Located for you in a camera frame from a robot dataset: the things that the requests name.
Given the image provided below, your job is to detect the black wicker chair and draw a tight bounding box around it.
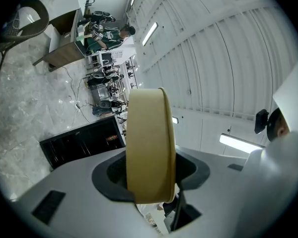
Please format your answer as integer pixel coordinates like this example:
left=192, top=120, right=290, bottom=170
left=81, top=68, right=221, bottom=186
left=0, top=0, right=51, bottom=88

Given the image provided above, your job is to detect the thin floor cable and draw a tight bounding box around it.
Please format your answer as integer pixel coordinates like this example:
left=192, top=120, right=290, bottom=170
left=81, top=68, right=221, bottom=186
left=61, top=65, right=95, bottom=130

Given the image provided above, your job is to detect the black open shelf cabinet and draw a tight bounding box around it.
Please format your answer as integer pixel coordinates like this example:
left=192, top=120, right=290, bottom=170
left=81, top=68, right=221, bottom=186
left=39, top=116, right=127, bottom=170

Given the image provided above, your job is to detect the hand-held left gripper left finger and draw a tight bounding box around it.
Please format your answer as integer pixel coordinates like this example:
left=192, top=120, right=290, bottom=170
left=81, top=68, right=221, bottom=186
left=11, top=147, right=164, bottom=238

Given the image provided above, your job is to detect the person's head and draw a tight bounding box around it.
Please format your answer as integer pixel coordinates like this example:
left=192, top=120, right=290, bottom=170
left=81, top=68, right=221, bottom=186
left=266, top=107, right=292, bottom=142

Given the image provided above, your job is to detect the cluttered equipment cart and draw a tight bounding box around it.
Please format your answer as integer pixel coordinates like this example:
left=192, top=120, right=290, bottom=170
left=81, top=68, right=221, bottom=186
left=85, top=50, right=138, bottom=117

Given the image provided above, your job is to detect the wooden desk with white top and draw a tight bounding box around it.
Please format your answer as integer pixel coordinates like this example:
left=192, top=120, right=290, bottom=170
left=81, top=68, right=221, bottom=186
left=32, top=8, right=88, bottom=72

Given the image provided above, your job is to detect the white flat panel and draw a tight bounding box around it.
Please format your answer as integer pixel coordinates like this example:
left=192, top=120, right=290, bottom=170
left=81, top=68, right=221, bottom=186
left=272, top=57, right=298, bottom=133

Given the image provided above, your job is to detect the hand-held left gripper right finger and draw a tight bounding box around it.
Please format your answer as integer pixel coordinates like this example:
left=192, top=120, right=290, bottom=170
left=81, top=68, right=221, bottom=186
left=163, top=145, right=253, bottom=238

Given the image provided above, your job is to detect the black head-mounted camera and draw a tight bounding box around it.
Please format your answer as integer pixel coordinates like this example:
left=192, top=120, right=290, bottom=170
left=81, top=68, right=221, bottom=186
left=254, top=109, right=270, bottom=135

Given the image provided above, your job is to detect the tan paper container with lid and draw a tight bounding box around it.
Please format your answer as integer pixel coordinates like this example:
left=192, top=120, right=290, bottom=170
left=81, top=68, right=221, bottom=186
left=126, top=87, right=177, bottom=205

